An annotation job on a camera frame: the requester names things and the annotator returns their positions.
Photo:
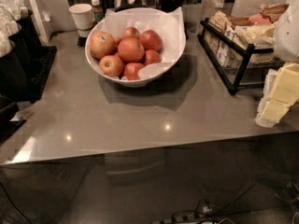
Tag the large yellow-red stickered apple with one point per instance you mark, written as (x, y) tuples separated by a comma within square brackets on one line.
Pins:
[(101, 44)]

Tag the small brown glass bottle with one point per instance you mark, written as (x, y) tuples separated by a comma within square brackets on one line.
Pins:
[(98, 12)]

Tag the white box dispenser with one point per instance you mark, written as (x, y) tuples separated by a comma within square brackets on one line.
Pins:
[(42, 18)]

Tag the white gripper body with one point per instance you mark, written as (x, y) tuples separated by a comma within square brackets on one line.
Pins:
[(288, 36)]

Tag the red apple back right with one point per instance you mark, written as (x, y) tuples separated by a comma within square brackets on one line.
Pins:
[(151, 40)]

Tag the white paper cup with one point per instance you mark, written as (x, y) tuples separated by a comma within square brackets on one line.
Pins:
[(83, 18)]

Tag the red apple back middle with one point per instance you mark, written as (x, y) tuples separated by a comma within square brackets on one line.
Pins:
[(131, 32)]

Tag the front middle red apple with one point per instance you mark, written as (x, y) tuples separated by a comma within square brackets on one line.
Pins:
[(131, 70)]

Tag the black wire rack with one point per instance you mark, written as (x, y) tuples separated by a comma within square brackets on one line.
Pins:
[(238, 68)]

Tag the central red apple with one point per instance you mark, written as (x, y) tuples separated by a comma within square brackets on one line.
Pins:
[(131, 50)]

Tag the front left yellow-red apple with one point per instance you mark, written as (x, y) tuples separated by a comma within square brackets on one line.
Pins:
[(111, 65)]

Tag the small hidden red apple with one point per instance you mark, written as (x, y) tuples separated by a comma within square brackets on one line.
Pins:
[(117, 39)]

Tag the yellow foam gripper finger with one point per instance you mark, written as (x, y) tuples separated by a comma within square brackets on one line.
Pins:
[(280, 92)]

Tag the black container with napkins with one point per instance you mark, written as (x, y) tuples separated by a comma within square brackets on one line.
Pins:
[(18, 66)]

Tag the black rubber mat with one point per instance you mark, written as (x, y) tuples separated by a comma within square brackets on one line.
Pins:
[(38, 81)]

